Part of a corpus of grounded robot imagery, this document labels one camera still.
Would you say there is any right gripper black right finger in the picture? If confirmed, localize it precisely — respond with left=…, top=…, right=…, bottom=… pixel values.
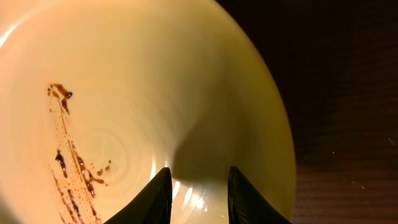
left=228, top=166, right=291, bottom=224

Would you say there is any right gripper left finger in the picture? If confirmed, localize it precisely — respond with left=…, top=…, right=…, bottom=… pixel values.
left=104, top=167, right=172, bottom=224

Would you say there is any yellow plate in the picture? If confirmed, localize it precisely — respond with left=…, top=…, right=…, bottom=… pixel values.
left=1, top=1, right=295, bottom=223

